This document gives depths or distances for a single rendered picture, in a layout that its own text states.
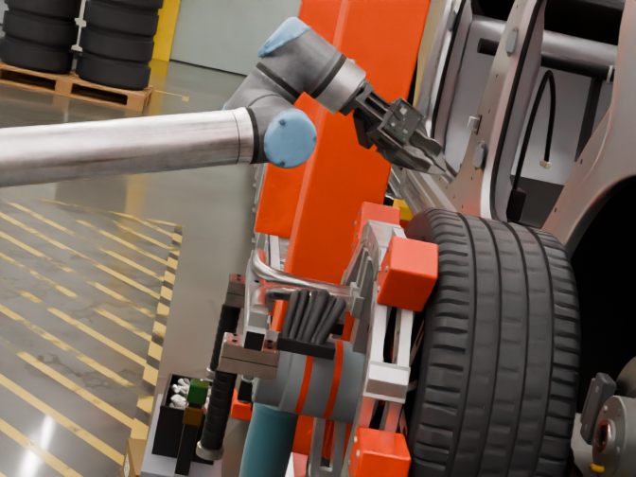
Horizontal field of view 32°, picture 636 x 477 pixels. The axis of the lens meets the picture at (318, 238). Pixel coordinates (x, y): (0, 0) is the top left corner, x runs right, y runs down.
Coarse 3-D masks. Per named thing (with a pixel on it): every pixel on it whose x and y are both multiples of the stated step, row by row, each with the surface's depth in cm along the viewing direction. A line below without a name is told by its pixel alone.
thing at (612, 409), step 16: (624, 368) 209; (624, 384) 207; (608, 400) 201; (624, 400) 196; (608, 416) 200; (624, 416) 193; (624, 432) 192; (592, 448) 204; (624, 448) 191; (608, 464) 196; (624, 464) 191
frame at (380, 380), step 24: (360, 240) 206; (384, 240) 187; (384, 312) 174; (408, 312) 175; (336, 336) 219; (408, 336) 172; (408, 360) 170; (384, 384) 168; (360, 408) 170; (384, 408) 173; (312, 432) 218; (336, 432) 216; (312, 456) 213; (336, 456) 214
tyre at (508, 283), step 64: (448, 256) 176; (512, 256) 180; (448, 320) 168; (512, 320) 170; (576, 320) 173; (448, 384) 165; (512, 384) 167; (576, 384) 169; (448, 448) 165; (512, 448) 166
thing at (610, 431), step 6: (606, 420) 197; (612, 420) 197; (600, 426) 199; (606, 426) 197; (612, 426) 196; (600, 432) 200; (606, 432) 198; (612, 432) 195; (600, 438) 200; (606, 438) 196; (612, 438) 195; (600, 444) 199; (606, 444) 195; (612, 444) 195; (600, 450) 197; (606, 450) 196
